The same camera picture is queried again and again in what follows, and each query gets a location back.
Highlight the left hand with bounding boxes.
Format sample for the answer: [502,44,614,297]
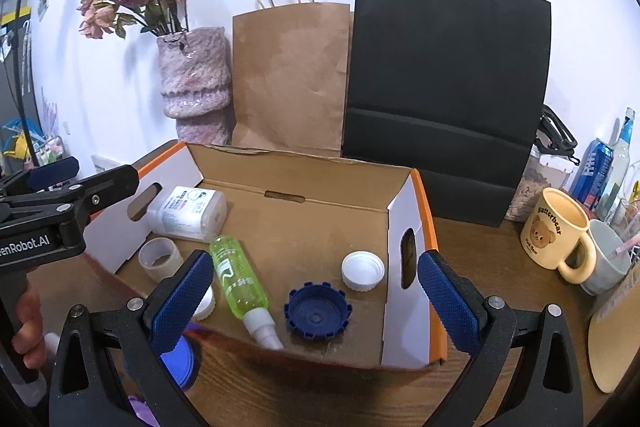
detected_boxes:
[12,283,47,369]

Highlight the blue ribbed cap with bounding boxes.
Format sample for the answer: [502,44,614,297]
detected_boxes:
[283,282,352,343]

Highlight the white round cap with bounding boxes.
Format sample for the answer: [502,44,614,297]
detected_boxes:
[192,286,216,322]

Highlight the yellow bear mug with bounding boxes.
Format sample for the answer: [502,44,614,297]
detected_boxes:
[520,187,598,284]

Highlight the orange cardboard box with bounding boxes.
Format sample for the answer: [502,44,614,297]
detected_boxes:
[81,140,449,371]

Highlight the clear glass bottle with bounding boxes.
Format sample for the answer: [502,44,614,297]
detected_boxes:
[594,107,636,221]

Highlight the blue soda can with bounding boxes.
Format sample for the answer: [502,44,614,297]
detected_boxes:
[570,139,613,210]

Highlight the grey ceramic cup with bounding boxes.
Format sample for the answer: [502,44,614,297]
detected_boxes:
[580,219,631,296]

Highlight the brown paper bag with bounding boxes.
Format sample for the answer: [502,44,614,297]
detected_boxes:
[231,0,352,157]

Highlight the white screw cap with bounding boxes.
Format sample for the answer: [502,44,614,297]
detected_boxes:
[341,251,385,293]

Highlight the jar of grains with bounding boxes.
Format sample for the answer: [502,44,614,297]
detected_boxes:
[504,145,575,222]

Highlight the green spray bottle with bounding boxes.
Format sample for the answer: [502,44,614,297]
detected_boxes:
[208,235,284,351]

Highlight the pink textured vase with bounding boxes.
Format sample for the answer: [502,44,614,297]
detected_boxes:
[156,27,231,145]

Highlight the clear tape roll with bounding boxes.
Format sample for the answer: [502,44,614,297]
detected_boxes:
[138,237,183,283]

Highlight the white square plastic jar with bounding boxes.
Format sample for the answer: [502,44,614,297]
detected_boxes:
[144,185,228,243]

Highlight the round wooden coaster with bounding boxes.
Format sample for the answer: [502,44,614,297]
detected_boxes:
[587,265,639,393]

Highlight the purple toy gear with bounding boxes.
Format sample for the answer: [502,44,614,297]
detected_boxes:
[128,395,160,427]

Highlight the black paper bag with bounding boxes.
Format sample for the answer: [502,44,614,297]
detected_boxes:
[342,0,551,227]

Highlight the blue round lid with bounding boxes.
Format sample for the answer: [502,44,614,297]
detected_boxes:
[160,336,198,391]

